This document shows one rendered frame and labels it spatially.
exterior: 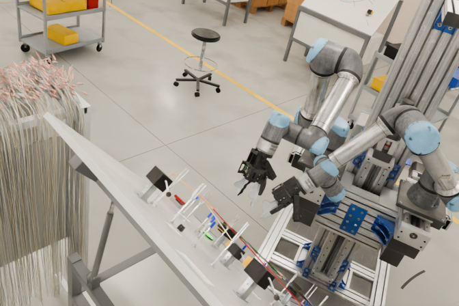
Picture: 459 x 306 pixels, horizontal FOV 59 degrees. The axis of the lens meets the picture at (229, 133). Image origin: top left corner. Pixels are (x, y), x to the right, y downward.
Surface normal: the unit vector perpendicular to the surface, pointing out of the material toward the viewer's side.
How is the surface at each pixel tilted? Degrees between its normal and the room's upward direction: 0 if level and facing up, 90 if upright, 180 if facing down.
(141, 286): 0
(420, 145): 85
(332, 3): 50
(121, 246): 0
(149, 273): 0
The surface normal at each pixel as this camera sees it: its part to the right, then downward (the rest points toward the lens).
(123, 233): 0.20, -0.82
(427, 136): 0.01, 0.47
